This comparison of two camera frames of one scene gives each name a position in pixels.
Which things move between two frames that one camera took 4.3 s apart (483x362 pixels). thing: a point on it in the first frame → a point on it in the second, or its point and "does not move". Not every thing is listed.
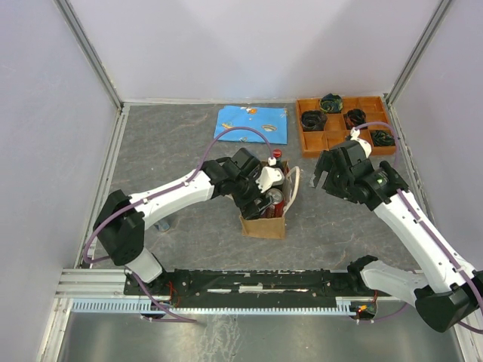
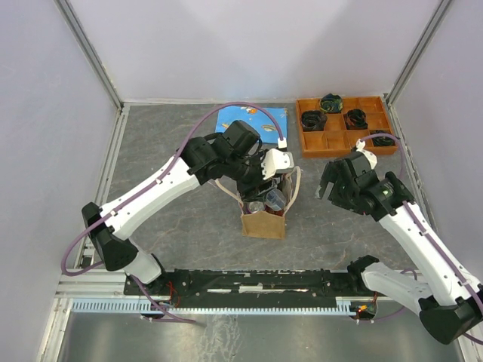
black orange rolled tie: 354,118 does not move
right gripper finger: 324,164 → 327,182
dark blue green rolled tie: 331,102 does not move
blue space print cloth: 272,121 does not move
